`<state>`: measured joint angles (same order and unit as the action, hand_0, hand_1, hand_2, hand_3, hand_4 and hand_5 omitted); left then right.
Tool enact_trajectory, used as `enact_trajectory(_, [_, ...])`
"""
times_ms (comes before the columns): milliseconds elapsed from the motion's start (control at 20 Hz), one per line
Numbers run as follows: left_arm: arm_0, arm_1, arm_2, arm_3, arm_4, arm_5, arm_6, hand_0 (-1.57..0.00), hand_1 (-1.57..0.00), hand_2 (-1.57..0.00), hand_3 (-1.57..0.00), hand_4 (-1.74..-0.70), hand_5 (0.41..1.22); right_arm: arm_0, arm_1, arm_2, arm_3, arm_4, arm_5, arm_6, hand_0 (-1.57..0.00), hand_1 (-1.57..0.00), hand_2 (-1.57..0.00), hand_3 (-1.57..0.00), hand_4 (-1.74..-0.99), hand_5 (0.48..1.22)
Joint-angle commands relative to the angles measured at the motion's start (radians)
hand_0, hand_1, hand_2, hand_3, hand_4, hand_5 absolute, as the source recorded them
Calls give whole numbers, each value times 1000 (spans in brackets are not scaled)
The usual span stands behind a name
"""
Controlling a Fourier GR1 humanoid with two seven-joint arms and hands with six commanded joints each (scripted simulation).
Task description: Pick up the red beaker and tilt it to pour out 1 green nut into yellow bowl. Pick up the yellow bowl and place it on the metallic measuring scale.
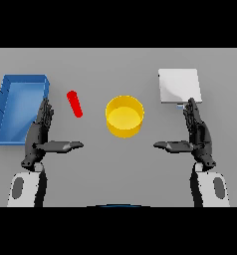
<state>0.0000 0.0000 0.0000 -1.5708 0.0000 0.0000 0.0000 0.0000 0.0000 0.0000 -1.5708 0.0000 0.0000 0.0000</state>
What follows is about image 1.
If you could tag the dark left robot hand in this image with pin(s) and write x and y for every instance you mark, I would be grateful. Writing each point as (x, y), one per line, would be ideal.
(37, 139)

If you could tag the dark right robot hand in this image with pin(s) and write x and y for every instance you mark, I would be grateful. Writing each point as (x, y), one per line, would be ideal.
(200, 139)

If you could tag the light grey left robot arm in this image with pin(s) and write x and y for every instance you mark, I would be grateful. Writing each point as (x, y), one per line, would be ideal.
(26, 189)

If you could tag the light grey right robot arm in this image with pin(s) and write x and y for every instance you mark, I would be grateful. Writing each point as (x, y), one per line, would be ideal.
(210, 189)

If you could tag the red beaker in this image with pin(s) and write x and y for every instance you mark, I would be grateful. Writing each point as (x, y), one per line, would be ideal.
(74, 103)

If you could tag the pale square scale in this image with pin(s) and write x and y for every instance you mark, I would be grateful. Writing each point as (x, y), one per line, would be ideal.
(179, 85)

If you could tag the yellow bowl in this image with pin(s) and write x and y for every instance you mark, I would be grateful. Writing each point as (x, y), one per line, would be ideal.
(124, 117)

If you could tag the blue tray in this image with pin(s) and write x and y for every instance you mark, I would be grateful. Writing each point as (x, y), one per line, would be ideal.
(19, 109)

